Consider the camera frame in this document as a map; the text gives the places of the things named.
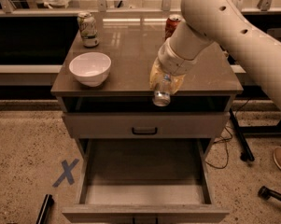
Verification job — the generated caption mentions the black bar bottom left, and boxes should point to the black bar bottom left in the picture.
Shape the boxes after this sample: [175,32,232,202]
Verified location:
[35,194,54,224]

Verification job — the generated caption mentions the black caster wheel leg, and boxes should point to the black caster wheel leg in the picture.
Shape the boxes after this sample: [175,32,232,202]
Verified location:
[258,186,281,202]

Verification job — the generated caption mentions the closed grey top drawer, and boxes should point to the closed grey top drawer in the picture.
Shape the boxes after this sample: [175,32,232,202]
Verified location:
[63,112,230,139]

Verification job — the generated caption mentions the white ceramic bowl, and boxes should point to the white ceramic bowl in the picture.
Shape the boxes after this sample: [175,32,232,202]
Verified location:
[69,52,111,87]

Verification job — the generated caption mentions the blue tape cross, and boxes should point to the blue tape cross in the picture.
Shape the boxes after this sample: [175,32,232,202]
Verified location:
[53,159,79,188]

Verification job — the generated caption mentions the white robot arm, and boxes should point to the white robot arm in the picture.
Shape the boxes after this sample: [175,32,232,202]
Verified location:
[150,0,281,111]

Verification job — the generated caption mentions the black stand leg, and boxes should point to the black stand leg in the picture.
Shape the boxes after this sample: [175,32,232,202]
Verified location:
[229,109,255,161]

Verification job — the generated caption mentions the grey drawer cabinet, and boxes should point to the grey drawer cabinet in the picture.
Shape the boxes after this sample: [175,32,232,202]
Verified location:
[50,10,245,224]

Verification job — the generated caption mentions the open grey middle drawer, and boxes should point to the open grey middle drawer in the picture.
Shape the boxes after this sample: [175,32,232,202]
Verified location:
[63,139,229,224]

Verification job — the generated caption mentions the green white soda can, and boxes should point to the green white soda can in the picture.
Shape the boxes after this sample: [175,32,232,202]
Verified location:
[77,11,99,48]

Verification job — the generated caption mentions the orange soda can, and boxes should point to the orange soda can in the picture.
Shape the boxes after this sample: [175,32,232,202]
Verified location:
[165,14,182,38]

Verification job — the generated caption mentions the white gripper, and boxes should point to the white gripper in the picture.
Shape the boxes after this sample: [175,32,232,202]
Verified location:
[149,38,197,94]

